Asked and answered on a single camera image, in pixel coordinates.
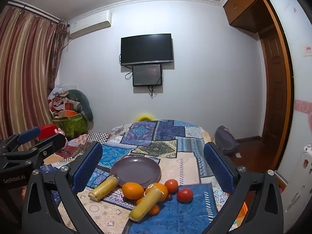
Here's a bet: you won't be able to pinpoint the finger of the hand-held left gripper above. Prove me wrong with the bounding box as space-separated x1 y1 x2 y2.
0 126 41 154
4 133 67 163

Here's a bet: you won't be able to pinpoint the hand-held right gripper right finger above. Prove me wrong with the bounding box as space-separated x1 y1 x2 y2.
203 141 284 234

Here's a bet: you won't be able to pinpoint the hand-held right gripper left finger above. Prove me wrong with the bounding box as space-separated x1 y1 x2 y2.
21 141 104 234

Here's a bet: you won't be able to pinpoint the yellow sugarcane piece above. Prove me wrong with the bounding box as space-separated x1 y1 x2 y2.
129 185 164 222
88 176 119 202

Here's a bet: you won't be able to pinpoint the red tomato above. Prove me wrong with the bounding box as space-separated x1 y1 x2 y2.
176 188 194 203
164 179 179 193

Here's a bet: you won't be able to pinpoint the brown round plate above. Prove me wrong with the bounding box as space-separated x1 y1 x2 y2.
110 156 162 187

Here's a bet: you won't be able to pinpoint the plain large orange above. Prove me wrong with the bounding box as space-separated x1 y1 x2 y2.
122 182 145 200

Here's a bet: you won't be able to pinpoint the large orange with sticker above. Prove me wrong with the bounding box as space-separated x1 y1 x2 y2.
145 182 169 203

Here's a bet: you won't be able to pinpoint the red box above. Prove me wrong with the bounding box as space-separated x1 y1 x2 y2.
38 124 58 140

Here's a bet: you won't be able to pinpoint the floral checkered bed sheet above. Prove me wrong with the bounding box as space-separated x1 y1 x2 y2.
56 132 110 161

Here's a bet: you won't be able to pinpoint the green patterned box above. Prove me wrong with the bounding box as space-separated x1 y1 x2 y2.
52 113 88 138

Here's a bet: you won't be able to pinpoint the grey backpack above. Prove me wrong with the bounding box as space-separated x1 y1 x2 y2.
214 125 239 156

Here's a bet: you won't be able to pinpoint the orange cardboard box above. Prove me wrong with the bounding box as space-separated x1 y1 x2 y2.
58 110 77 119

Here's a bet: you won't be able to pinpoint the pile of papers and boxes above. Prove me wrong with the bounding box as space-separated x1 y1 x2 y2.
49 84 81 120

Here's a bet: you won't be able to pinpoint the orange under cloth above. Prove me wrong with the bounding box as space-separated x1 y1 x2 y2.
235 200 248 218

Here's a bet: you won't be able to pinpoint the blue patchwork tablecloth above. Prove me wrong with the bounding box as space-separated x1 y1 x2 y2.
40 119 246 234

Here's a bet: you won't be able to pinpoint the green cushion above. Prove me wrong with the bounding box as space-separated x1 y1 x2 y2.
68 90 94 122

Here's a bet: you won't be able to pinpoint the striped brown curtain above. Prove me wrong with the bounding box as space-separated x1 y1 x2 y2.
0 5 69 142

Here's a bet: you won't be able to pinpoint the yellow round item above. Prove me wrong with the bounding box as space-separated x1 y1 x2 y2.
135 113 154 122

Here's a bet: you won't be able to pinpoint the white appliance with stickers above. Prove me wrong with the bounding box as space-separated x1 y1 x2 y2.
280 145 312 215

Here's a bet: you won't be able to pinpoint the brown wooden door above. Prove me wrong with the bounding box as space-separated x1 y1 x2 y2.
255 0 294 173

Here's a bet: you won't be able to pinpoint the white wardrobe door pink decals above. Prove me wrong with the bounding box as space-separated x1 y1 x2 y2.
266 0 312 200

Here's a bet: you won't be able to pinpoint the white air conditioner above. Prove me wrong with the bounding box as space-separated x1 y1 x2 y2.
69 11 113 39

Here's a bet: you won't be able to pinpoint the wooden overhead cabinet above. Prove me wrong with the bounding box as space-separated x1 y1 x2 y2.
223 0 281 33

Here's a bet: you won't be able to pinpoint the small black wall monitor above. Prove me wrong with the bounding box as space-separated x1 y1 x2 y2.
132 64 163 87

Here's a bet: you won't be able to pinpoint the white curtain rail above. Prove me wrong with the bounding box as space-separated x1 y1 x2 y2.
7 1 61 23

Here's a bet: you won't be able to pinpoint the black wall television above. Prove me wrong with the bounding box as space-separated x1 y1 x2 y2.
120 33 174 66

